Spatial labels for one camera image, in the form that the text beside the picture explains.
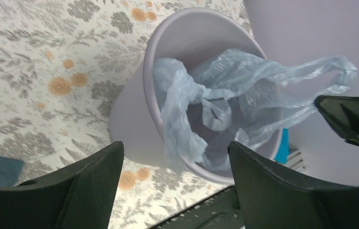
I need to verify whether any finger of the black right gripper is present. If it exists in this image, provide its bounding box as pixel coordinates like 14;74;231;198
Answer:
314;95;359;146

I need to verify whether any floral patterned table mat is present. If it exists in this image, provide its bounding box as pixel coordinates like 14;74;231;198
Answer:
0;0;256;229

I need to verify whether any grey plastic trash bin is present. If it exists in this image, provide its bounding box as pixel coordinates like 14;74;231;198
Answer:
109;8;267;185

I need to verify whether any bright blue cloth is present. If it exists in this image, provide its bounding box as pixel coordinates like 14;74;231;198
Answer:
275;129;289;164

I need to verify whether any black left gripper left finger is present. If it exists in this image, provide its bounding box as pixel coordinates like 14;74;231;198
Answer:
0;141;124;229

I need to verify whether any light blue plastic trash bag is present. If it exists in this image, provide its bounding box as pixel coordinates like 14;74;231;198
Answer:
153;49;358;173

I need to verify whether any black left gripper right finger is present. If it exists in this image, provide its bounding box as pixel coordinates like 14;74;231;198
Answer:
228;142;359;229

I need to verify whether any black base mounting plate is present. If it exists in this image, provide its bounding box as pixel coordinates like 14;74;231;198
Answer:
150;186;245;229

